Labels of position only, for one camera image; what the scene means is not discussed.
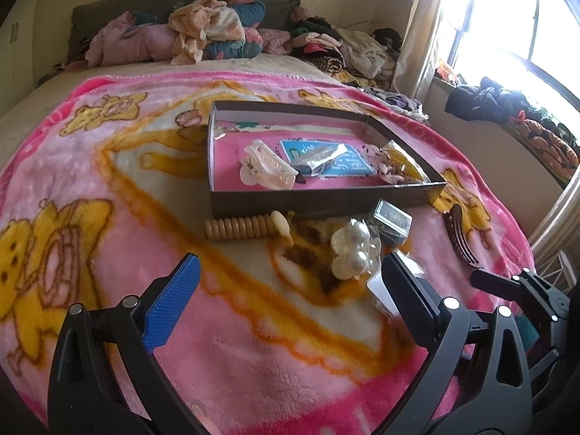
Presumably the white pearl hair accessory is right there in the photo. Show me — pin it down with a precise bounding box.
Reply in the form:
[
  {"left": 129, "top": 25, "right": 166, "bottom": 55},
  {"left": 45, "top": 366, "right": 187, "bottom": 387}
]
[{"left": 330, "top": 218, "right": 382, "bottom": 281}]

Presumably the clear box of rhinestone clips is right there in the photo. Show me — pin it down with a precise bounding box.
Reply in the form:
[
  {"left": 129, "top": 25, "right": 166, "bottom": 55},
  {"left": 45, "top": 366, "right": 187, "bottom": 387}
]
[{"left": 370, "top": 199, "right": 413, "bottom": 247}]

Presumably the yellow item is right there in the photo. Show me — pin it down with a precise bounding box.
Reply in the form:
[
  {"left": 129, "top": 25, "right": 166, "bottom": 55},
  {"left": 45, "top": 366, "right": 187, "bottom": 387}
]
[{"left": 381, "top": 140, "right": 430, "bottom": 184}]

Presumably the orange spiral hair tie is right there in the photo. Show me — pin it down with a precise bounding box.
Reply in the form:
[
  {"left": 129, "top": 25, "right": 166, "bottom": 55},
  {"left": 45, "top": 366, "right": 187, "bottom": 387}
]
[{"left": 203, "top": 209, "right": 296, "bottom": 248}]

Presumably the white plastic claw clip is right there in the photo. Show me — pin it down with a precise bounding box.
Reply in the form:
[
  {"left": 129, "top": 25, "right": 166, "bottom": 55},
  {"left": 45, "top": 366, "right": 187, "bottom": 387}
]
[{"left": 240, "top": 140, "right": 299, "bottom": 191}]

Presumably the orange patterned cloth on sill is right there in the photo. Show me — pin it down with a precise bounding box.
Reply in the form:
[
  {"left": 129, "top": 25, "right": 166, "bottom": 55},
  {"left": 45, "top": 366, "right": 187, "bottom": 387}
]
[{"left": 510, "top": 117, "right": 579, "bottom": 182}]

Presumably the pink cartoon fleece blanket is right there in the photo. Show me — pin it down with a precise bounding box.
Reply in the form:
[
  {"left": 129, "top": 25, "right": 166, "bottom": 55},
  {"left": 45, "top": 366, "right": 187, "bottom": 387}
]
[{"left": 1, "top": 71, "right": 534, "bottom": 434}]

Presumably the black jacket on windowsill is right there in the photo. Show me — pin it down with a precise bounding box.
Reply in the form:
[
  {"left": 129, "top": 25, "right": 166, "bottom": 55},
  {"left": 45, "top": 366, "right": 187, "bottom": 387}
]
[{"left": 444, "top": 76, "right": 530, "bottom": 125}]

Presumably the dark shallow cardboard box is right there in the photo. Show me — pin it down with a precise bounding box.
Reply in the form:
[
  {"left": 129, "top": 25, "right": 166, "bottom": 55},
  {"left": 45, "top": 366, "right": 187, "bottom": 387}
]
[{"left": 207, "top": 101, "right": 446, "bottom": 219}]

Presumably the beige bed sheet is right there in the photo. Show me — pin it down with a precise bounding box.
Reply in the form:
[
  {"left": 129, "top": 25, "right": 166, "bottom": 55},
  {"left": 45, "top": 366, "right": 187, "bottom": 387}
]
[{"left": 1, "top": 54, "right": 334, "bottom": 164}]

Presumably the cream curtain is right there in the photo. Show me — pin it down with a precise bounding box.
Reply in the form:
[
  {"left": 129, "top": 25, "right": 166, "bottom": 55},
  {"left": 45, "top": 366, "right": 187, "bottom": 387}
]
[{"left": 391, "top": 0, "right": 443, "bottom": 102}]

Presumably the pile of assorted clothes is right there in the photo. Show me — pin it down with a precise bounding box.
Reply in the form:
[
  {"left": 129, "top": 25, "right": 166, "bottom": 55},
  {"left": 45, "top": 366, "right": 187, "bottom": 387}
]
[{"left": 290, "top": 6, "right": 402, "bottom": 87}]

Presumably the pink pillow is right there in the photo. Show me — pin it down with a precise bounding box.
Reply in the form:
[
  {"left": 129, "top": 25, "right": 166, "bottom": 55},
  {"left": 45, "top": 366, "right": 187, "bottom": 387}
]
[{"left": 84, "top": 10, "right": 177, "bottom": 68}]

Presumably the cream built-in wardrobe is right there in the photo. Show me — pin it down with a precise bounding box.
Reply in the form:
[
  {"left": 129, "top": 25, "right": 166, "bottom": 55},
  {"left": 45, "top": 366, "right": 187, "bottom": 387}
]
[{"left": 0, "top": 0, "right": 37, "bottom": 115}]

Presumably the pink fluffy cushion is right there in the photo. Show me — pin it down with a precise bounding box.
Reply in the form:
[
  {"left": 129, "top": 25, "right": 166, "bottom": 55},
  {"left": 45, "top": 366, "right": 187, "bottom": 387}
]
[{"left": 257, "top": 28, "right": 293, "bottom": 55}]

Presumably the orange floral crumpled cloth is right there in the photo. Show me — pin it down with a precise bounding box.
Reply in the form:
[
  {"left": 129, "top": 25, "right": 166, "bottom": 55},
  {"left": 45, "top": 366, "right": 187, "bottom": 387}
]
[{"left": 168, "top": 0, "right": 246, "bottom": 65}]

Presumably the dark green headboard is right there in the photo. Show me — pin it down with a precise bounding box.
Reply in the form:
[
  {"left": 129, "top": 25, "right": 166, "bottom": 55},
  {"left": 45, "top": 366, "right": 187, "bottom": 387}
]
[{"left": 67, "top": 0, "right": 302, "bottom": 62}]

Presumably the dark blue floral quilt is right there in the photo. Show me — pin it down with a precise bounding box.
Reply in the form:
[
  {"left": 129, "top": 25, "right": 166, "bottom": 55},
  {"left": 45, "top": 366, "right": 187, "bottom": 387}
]
[{"left": 123, "top": 0, "right": 247, "bottom": 65}]

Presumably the window with dark frame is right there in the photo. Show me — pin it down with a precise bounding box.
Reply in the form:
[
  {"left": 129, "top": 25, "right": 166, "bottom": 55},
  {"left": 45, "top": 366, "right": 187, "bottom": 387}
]
[{"left": 442, "top": 0, "right": 579, "bottom": 125}]

